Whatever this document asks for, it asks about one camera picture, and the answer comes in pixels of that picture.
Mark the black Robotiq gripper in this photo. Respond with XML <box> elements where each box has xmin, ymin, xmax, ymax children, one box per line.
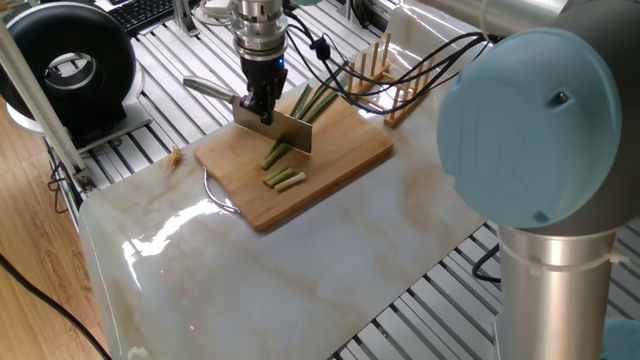
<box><xmin>238</xmin><ymin>46</ymin><xmax>291</xmax><ymax>125</ymax></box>

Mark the steel kitchen knife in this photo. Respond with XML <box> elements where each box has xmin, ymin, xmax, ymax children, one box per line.
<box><xmin>181</xmin><ymin>78</ymin><xmax>314</xmax><ymax>154</ymax></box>

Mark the short green garlic piece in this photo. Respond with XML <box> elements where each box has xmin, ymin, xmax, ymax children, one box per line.
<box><xmin>263</xmin><ymin>167</ymin><xmax>294</xmax><ymax>187</ymax></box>
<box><xmin>263</xmin><ymin>143</ymin><xmax>292</xmax><ymax>170</ymax></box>

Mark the green garlic stalk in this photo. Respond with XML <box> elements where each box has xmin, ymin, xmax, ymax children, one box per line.
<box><xmin>288</xmin><ymin>82</ymin><xmax>343</xmax><ymax>123</ymax></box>

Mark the bamboo cutting board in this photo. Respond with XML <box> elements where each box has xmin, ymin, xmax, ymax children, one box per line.
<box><xmin>192</xmin><ymin>97</ymin><xmax>394</xmax><ymax>236</ymax></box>

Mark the white desk gadget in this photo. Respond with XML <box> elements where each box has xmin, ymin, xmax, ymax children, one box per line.
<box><xmin>193</xmin><ymin>0</ymin><xmax>239</xmax><ymax>25</ymax></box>

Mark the wooden slotted rack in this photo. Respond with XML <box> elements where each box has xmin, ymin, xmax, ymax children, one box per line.
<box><xmin>346</xmin><ymin>30</ymin><xmax>440</xmax><ymax>127</ymax></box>

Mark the black computer keyboard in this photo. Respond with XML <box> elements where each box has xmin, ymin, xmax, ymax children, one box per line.
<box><xmin>104</xmin><ymin>0</ymin><xmax>183</xmax><ymax>37</ymax></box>

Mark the black round fan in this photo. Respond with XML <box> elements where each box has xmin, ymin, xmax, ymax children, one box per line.
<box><xmin>0</xmin><ymin>4</ymin><xmax>153</xmax><ymax>153</ymax></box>

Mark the white marble pattern mat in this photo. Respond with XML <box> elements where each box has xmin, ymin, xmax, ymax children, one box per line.
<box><xmin>78</xmin><ymin>0</ymin><xmax>561</xmax><ymax>360</ymax></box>

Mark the metal wire board loop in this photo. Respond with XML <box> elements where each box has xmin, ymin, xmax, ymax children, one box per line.
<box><xmin>203</xmin><ymin>172</ymin><xmax>243</xmax><ymax>216</ymax></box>

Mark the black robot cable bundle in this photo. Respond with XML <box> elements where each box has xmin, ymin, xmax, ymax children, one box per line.
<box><xmin>285</xmin><ymin>15</ymin><xmax>496</xmax><ymax>116</ymax></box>

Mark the aluminium frame post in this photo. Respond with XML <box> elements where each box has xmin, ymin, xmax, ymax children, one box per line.
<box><xmin>0</xmin><ymin>18</ymin><xmax>98</xmax><ymax>193</ymax></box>

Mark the black floor cable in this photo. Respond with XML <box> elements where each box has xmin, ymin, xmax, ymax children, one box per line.
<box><xmin>0</xmin><ymin>248</ymin><xmax>113</xmax><ymax>360</ymax></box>

